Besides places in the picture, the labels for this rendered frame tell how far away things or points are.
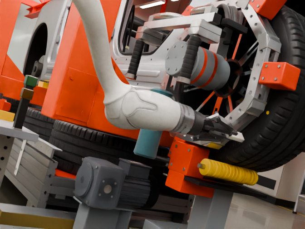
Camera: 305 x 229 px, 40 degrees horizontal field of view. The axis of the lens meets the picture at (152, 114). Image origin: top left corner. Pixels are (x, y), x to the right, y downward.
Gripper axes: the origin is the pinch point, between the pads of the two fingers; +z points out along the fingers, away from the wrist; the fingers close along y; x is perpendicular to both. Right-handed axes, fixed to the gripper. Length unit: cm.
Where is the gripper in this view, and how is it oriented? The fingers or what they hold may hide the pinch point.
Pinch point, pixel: (234, 135)
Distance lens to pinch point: 138.3
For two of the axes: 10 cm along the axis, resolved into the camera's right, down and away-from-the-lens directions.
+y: 5.6, -6.0, -5.7
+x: -1.8, -7.6, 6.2
